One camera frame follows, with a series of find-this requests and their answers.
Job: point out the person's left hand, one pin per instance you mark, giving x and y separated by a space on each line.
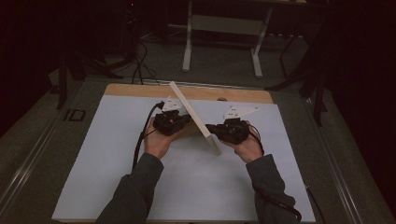
155 143

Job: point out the black floor socket plate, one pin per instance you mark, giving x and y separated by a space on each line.
74 115

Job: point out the wooden picture frame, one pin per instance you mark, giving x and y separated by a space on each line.
199 124

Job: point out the white table sheet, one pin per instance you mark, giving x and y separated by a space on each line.
193 186

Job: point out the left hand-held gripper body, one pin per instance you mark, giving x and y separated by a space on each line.
168 123

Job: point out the white desk frame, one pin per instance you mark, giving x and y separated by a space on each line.
224 25

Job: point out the person's right hand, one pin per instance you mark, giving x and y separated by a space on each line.
249 149

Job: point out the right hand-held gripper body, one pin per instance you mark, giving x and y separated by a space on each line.
235 130

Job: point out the metal floor rail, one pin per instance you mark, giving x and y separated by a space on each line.
339 174
28 161

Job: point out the black metal stand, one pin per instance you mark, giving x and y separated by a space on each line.
63 81
317 93

